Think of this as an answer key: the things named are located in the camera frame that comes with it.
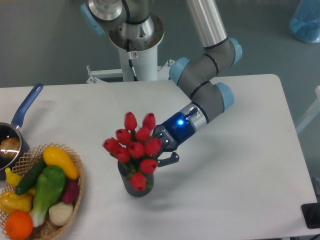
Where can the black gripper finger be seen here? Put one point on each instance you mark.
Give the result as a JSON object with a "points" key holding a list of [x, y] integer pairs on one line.
{"points": [[174, 158]]}

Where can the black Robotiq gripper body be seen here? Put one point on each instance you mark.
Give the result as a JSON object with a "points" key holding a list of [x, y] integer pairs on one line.
{"points": [[174, 131]]}

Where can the red tulip bouquet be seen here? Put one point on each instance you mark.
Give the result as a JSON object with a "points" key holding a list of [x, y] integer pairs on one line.
{"points": [[135, 148]]}

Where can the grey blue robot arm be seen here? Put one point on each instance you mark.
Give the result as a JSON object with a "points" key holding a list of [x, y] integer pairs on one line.
{"points": [[207, 100]]}

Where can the dark grey ribbed vase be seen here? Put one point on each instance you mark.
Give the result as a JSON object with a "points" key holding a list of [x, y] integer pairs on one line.
{"points": [[128, 187]]}

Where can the purple red radish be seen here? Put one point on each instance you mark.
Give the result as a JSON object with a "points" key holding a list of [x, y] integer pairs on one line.
{"points": [[71, 192]]}

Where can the yellow squash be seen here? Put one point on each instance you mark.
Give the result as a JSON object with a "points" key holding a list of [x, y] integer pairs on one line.
{"points": [[54, 155]]}

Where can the green bok choy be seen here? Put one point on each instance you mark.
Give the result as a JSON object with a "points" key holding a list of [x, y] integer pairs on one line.
{"points": [[48, 188]]}

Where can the white garlic bulb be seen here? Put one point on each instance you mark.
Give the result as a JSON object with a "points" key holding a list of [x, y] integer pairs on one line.
{"points": [[60, 213]]}

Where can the woven wicker basket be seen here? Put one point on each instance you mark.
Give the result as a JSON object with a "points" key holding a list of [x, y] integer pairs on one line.
{"points": [[46, 231]]}

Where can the black device at edge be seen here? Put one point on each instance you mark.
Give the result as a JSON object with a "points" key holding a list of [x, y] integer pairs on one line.
{"points": [[311, 214]]}

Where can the green cucumber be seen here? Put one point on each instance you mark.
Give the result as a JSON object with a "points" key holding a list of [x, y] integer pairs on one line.
{"points": [[29, 180]]}

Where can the yellow banana pepper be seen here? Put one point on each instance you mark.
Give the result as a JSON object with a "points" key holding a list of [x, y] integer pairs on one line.
{"points": [[12, 180]]}

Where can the blue translucent plastic bag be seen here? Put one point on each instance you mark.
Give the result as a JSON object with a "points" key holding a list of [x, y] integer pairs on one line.
{"points": [[305, 23]]}

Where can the brown bread roll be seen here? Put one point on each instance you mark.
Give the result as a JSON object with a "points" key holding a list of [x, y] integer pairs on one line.
{"points": [[9, 148]]}

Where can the orange fruit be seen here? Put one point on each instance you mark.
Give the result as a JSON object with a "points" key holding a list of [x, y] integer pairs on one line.
{"points": [[19, 225]]}

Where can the white pedestal base frame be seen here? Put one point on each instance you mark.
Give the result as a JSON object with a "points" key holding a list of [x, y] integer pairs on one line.
{"points": [[117, 75]]}

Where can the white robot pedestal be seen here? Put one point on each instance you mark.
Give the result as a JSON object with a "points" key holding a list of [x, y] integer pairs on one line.
{"points": [[137, 45]]}

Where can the white frame at right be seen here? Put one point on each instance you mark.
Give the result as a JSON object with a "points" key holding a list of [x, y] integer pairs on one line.
{"points": [[312, 111]]}

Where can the blue handled saucepan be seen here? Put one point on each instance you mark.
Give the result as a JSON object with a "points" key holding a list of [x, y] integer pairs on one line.
{"points": [[12, 130]]}

